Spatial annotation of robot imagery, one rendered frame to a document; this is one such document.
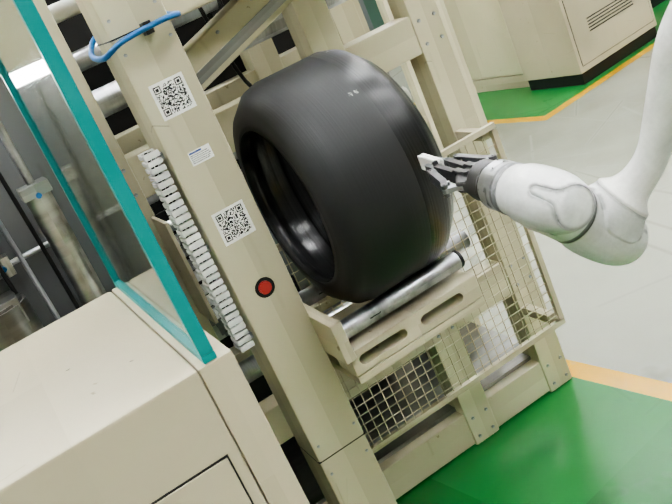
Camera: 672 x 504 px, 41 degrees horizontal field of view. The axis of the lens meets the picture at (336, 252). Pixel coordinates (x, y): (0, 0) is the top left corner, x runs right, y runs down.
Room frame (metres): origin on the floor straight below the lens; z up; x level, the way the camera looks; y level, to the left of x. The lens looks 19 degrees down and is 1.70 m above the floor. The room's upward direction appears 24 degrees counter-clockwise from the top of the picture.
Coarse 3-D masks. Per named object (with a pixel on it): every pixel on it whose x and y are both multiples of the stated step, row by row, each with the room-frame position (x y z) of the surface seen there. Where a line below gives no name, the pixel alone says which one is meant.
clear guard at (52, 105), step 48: (0, 0) 1.19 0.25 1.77; (0, 48) 1.44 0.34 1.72; (48, 48) 1.05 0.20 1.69; (48, 96) 1.22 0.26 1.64; (48, 144) 1.49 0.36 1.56; (96, 144) 1.05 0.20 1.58; (96, 192) 1.24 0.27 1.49; (96, 240) 1.54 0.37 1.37; (144, 240) 1.05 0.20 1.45; (144, 288) 1.27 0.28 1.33; (192, 336) 1.05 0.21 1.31
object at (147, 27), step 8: (168, 16) 1.83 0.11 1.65; (176, 16) 1.84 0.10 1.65; (144, 24) 1.81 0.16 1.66; (152, 24) 1.81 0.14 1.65; (136, 32) 1.80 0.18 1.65; (144, 32) 1.82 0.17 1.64; (152, 32) 1.82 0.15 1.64; (120, 40) 1.79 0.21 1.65; (128, 40) 1.80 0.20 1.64; (88, 48) 1.94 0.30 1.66; (112, 48) 1.79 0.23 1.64; (96, 56) 1.87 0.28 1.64; (104, 56) 1.81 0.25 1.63
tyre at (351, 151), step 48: (288, 96) 1.86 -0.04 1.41; (336, 96) 1.83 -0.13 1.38; (384, 96) 1.83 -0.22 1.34; (240, 144) 2.07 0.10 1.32; (288, 144) 1.80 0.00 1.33; (336, 144) 1.76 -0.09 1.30; (384, 144) 1.77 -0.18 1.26; (432, 144) 1.81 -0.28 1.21; (288, 192) 2.24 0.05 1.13; (336, 192) 1.73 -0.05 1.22; (384, 192) 1.74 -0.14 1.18; (432, 192) 1.78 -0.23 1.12; (288, 240) 2.12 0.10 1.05; (336, 240) 1.77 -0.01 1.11; (384, 240) 1.74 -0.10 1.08; (432, 240) 1.81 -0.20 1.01; (336, 288) 1.89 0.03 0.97; (384, 288) 1.82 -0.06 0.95
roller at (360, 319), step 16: (448, 256) 1.91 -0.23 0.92; (432, 272) 1.88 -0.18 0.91; (448, 272) 1.89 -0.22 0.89; (400, 288) 1.86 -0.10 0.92; (416, 288) 1.86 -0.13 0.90; (368, 304) 1.84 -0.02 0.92; (384, 304) 1.83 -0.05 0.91; (400, 304) 1.85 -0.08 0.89; (352, 320) 1.81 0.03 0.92; (368, 320) 1.82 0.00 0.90; (352, 336) 1.81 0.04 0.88
